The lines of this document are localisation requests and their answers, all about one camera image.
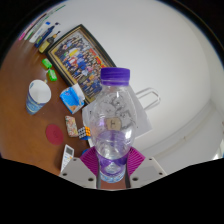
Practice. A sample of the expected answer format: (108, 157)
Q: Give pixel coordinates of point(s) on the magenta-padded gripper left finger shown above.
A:
(75, 170)

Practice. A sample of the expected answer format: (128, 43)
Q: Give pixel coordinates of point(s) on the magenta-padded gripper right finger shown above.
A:
(148, 170)

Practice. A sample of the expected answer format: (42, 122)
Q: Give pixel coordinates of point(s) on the clear purple-capped water bottle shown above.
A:
(113, 133)

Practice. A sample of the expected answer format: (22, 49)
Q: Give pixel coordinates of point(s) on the white remote control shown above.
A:
(67, 158)

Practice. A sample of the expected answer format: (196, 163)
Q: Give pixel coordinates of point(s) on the small puzzle cube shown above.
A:
(84, 132)

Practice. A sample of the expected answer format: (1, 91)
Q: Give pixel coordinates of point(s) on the flat round red coaster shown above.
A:
(55, 134)

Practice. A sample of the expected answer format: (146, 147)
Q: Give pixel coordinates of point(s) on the small floral patterned box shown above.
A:
(71, 126)

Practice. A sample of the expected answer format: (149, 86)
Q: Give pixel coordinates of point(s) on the white printed paper bag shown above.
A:
(143, 123)

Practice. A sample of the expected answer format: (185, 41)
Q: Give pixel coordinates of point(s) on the blue tissue pack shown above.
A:
(71, 99)

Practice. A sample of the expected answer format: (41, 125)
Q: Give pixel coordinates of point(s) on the blue patterned paper cup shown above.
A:
(38, 95)

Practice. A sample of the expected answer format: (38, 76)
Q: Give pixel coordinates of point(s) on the dark-framed group photo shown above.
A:
(80, 60)

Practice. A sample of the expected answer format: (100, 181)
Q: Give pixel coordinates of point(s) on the yellow-labelled dark pump bottle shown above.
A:
(46, 45)

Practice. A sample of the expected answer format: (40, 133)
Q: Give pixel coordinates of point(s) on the white bottle with blue cap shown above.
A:
(38, 33)

